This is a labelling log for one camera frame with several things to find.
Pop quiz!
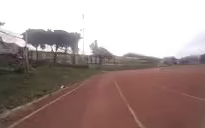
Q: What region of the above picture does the tall light pole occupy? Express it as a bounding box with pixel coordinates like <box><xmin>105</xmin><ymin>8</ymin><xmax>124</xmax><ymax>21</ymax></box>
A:
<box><xmin>80</xmin><ymin>13</ymin><xmax>86</xmax><ymax>55</ymax></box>

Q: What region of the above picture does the long low building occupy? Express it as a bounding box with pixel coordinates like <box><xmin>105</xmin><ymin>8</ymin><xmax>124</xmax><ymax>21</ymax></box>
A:
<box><xmin>121</xmin><ymin>52</ymin><xmax>164</xmax><ymax>66</ymax></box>

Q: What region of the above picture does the group of flat-topped trees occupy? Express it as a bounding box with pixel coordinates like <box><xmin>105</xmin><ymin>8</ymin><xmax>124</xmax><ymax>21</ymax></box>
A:
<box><xmin>21</xmin><ymin>28</ymin><xmax>83</xmax><ymax>64</ymax></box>

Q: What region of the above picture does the concrete kerb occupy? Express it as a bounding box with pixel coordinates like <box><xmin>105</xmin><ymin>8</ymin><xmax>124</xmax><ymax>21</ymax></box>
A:
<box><xmin>0</xmin><ymin>79</ymin><xmax>88</xmax><ymax>121</ymax></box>

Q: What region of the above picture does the building with pale roof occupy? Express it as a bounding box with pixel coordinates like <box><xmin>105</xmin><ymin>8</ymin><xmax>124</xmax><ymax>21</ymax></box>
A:
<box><xmin>0</xmin><ymin>30</ymin><xmax>28</xmax><ymax>66</ymax></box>

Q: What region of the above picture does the long pale boundary wall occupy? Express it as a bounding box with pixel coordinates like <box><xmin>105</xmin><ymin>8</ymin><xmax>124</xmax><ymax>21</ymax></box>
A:
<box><xmin>26</xmin><ymin>49</ymin><xmax>124</xmax><ymax>66</ymax></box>

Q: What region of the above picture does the tall wire fence with poles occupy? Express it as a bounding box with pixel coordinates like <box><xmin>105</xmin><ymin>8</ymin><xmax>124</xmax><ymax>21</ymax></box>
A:
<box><xmin>0</xmin><ymin>28</ymin><xmax>31</xmax><ymax>73</ymax></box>

